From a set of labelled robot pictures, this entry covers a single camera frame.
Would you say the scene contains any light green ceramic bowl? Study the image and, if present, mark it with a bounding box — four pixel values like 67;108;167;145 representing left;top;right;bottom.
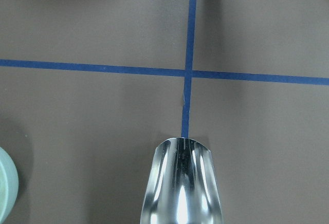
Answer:
1;147;19;223

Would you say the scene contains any silver metal ice scoop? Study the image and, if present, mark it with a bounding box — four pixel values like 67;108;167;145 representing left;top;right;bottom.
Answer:
140;138;224;223

